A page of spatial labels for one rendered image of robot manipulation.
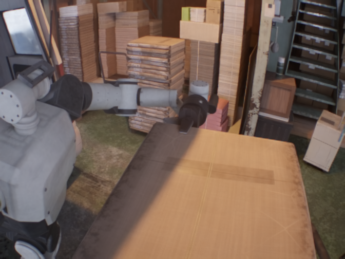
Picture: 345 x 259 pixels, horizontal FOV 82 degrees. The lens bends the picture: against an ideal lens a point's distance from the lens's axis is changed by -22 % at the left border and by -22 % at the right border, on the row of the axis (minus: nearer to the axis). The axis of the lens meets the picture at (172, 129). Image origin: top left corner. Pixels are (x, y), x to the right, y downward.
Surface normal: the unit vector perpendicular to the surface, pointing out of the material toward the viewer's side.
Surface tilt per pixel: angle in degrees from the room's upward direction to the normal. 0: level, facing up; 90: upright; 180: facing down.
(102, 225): 0
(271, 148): 0
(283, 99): 90
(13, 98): 90
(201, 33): 90
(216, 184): 0
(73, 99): 65
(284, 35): 90
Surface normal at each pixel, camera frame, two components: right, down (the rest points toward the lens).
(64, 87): 0.86, -0.19
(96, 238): 0.02, -0.84
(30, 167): 0.88, -0.37
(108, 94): 0.89, 0.10
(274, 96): -0.40, 0.48
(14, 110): -0.07, 0.53
